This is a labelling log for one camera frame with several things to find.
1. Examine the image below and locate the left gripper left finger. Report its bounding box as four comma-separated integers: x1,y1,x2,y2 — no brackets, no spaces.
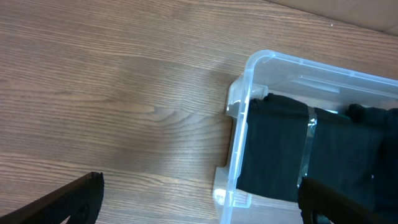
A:
1,172,104,224

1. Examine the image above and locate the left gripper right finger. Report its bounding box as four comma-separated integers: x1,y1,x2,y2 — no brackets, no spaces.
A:
297,177,395,224

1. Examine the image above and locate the large black cloth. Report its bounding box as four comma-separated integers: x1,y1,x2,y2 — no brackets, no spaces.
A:
236,93,382,208

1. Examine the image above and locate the small black cloth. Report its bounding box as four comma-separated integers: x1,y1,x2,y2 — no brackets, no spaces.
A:
346,104,397,222

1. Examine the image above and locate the clear plastic storage bin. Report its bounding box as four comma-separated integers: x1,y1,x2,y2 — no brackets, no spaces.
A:
212,50,397,223

